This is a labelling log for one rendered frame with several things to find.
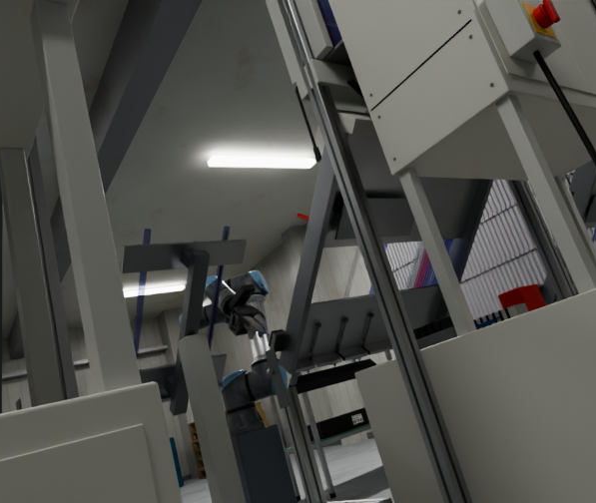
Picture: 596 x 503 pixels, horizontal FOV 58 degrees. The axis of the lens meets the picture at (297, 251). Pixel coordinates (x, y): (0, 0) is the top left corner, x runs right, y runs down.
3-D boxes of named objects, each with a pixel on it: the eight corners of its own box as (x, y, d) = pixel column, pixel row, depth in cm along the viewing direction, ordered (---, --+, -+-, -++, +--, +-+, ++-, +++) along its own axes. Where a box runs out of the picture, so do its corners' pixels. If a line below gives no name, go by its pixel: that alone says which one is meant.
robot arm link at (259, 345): (258, 404, 216) (236, 283, 242) (294, 393, 214) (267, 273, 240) (248, 398, 206) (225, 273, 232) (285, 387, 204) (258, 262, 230)
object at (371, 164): (321, 253, 147) (310, 247, 151) (469, 242, 187) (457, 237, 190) (348, 133, 136) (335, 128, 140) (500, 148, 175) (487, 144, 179)
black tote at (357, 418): (324, 438, 378) (319, 422, 381) (310, 441, 390) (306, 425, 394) (382, 418, 412) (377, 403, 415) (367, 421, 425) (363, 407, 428)
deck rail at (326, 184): (290, 374, 159) (278, 362, 163) (295, 372, 160) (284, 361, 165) (343, 133, 134) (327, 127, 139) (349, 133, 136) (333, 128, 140)
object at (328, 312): (291, 364, 162) (285, 359, 164) (434, 331, 201) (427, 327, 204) (303, 308, 155) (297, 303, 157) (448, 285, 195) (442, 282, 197)
